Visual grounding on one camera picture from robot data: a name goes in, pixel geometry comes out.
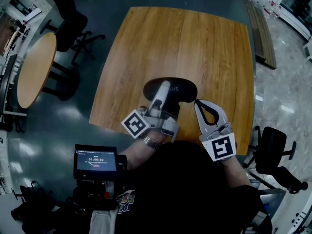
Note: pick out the white cabinet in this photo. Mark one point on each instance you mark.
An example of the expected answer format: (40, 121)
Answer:
(308, 51)

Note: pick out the grey metal cart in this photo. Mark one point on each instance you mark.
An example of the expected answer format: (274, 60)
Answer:
(273, 199)

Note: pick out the black office chair with coat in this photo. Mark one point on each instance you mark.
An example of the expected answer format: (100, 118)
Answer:
(70, 28)

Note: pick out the blue cloth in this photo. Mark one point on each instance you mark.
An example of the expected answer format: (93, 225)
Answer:
(266, 206)

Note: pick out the silver wrist watch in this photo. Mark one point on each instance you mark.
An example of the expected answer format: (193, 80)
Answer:
(150, 141)

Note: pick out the round wooden table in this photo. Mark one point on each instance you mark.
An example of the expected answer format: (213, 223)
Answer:
(36, 69)

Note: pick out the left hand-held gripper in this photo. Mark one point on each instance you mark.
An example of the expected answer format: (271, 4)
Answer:
(156, 119)

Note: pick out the black monitor with lit screen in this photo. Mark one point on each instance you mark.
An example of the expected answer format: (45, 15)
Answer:
(96, 161)

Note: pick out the person's black shirt torso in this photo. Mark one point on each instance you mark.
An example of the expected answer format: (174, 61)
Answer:
(185, 191)

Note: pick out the person's left forearm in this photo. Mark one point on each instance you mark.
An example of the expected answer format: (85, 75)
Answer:
(139, 155)

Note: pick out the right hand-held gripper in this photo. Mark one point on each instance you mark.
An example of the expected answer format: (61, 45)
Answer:
(220, 145)

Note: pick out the black camera rig mount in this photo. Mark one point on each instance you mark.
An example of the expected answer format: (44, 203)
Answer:
(95, 195)

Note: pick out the group of clear water bottles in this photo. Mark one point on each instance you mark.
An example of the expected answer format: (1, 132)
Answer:
(267, 4)

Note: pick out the person's right forearm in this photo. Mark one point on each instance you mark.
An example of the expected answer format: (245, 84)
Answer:
(234, 172)

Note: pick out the black office chair with armrests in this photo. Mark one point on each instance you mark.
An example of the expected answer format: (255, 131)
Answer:
(275, 152)

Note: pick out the black zippered case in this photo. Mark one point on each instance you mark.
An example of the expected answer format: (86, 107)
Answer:
(182, 89)

